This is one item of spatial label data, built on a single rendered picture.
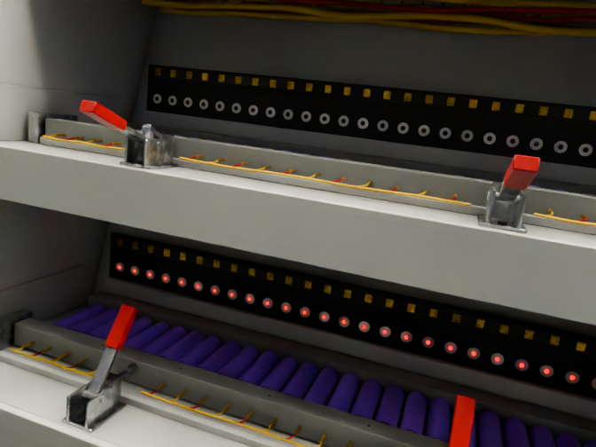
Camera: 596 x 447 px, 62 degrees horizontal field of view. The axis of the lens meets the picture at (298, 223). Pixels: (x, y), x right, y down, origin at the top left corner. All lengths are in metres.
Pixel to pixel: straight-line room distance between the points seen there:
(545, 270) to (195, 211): 0.23
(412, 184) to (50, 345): 0.36
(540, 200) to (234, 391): 0.27
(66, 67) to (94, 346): 0.28
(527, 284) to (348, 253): 0.11
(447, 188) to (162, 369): 0.28
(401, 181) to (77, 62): 0.37
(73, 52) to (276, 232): 0.33
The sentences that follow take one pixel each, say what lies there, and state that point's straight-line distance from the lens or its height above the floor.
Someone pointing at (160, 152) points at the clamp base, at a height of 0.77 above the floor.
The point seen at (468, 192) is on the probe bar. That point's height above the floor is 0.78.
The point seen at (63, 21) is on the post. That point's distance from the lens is 0.58.
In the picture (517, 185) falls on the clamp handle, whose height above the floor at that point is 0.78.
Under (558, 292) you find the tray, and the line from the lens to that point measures 0.33.
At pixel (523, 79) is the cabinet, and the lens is 0.56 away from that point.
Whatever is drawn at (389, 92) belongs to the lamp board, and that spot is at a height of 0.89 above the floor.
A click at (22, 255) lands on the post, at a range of 0.56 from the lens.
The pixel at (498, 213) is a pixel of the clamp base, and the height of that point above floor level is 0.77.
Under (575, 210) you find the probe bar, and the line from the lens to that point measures 0.38.
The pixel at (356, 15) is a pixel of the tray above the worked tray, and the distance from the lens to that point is 0.51.
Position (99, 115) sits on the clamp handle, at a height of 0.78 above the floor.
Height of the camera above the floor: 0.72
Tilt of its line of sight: 3 degrees up
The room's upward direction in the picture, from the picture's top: 12 degrees clockwise
